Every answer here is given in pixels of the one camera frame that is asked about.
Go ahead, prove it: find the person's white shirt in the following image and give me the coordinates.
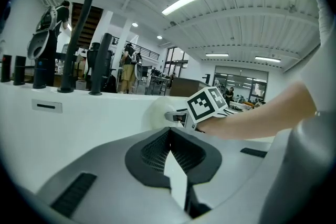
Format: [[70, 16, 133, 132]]
[[299, 0, 336, 116]]

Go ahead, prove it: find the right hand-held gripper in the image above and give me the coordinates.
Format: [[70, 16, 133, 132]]
[[164, 87, 238, 131]]

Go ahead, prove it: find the grey metal table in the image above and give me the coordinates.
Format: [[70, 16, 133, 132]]
[[145, 76, 171, 97]]

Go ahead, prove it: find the black balcony railing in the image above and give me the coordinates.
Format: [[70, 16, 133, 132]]
[[112, 36, 160, 61]]

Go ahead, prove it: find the dark wooden staircase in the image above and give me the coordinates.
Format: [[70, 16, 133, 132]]
[[70, 2, 103, 49]]

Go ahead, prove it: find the black knob blue dot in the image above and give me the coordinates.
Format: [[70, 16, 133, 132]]
[[33, 57, 49, 89]]

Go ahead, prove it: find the grey rectangular overflow cover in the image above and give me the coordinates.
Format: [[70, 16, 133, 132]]
[[31, 99, 63, 114]]

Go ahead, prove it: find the white fluffy wiping pad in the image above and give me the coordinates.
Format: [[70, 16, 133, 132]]
[[143, 97, 186, 131]]

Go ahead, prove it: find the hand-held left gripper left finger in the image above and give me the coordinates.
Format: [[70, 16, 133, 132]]
[[36, 127, 190, 224]]

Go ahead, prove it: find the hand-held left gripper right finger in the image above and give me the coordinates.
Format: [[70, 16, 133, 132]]
[[169, 127, 272, 219]]

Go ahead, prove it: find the white bathtub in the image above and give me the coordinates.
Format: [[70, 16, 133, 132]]
[[0, 81, 292, 194]]

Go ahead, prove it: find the black knob red dot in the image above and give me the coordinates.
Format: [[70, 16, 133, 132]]
[[0, 54, 13, 83]]

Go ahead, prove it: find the wooden vanity cabinet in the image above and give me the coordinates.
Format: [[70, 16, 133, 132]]
[[170, 77, 211, 98]]

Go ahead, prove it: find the person's right forearm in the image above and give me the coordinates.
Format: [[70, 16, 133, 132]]
[[198, 81, 317, 140]]

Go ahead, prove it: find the black and white backpack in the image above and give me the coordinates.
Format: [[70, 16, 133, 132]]
[[27, 5, 58, 60], [131, 51, 144, 81]]

